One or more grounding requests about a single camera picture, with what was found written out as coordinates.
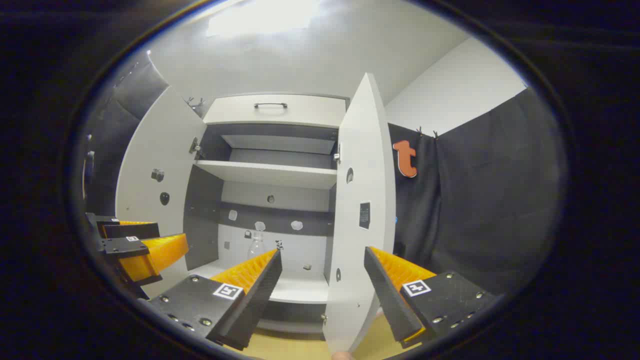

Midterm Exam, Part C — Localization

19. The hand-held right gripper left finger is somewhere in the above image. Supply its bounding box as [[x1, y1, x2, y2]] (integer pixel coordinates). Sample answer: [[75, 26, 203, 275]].
[[149, 248, 283, 352]]

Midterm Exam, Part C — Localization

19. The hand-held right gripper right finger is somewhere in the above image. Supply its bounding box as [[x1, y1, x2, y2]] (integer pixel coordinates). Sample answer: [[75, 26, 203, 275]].
[[363, 246, 498, 350]]

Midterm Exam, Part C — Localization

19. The white and grey cabinet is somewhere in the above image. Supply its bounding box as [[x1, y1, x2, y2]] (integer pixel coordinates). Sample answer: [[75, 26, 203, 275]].
[[182, 92, 351, 335]]

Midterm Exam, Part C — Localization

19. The clear bottle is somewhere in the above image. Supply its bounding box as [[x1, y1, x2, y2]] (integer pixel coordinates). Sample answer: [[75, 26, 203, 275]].
[[247, 231, 266, 261]]

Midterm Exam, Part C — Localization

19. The white camera-sticker cabinet door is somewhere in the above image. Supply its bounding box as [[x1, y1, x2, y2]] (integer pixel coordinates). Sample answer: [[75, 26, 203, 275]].
[[115, 86, 208, 300]]

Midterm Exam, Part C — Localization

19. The white headphones-sticker cabinet door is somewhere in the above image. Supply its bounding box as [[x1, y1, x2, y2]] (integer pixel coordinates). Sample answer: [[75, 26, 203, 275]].
[[322, 73, 397, 355]]

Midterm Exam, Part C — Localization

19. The white cabinet shelf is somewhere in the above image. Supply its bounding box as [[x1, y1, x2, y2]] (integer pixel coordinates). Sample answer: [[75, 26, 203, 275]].
[[195, 160, 338, 190]]

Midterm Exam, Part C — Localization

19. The black backdrop cloth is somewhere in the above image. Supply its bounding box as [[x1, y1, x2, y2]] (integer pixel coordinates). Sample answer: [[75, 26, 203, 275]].
[[82, 52, 171, 218], [387, 87, 568, 296]]

